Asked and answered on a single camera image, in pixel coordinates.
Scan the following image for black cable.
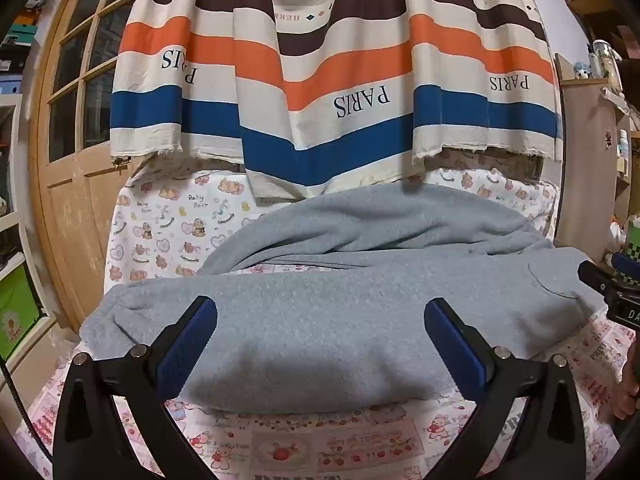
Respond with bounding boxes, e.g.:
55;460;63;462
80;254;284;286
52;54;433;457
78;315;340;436
0;355;53;466

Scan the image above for white bear print sheet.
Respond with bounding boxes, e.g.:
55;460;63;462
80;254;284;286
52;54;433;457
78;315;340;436
102;162;561;286

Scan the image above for green storage box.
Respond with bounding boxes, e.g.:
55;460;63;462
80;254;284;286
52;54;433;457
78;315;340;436
0;264;42;358

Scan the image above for tall clear jar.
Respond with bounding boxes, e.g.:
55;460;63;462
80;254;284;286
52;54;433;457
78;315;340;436
591;40;621;81

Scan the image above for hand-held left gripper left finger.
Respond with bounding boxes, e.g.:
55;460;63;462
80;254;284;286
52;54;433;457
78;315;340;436
52;296;218;480

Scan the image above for wooden door with glass panes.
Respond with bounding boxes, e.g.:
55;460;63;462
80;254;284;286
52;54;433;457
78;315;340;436
29;0;156;318

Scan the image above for white lint roller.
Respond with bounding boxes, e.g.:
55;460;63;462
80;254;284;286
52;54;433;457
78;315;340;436
600;87;632;117

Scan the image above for pink printed blanket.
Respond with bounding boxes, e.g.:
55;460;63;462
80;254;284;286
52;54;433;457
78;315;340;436
15;260;636;480

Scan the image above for white storage shelf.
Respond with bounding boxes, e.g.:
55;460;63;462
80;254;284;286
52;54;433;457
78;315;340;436
0;0;57;391

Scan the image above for wooden shelf unit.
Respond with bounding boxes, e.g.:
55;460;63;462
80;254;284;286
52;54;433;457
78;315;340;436
552;0;640;266

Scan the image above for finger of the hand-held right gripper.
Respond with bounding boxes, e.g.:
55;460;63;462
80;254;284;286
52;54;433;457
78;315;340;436
610;251;640;283
577;259;623;307

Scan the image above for person's right hand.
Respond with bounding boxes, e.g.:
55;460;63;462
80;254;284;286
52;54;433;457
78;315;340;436
614;337;640;422

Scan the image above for green checkered box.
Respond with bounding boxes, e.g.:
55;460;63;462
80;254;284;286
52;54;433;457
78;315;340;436
619;215;640;263

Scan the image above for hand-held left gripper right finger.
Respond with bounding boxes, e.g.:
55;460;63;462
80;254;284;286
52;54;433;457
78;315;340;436
424;297;586;480

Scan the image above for grey fleece pants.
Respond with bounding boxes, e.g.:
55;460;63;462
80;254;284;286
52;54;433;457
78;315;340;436
79;183;608;415

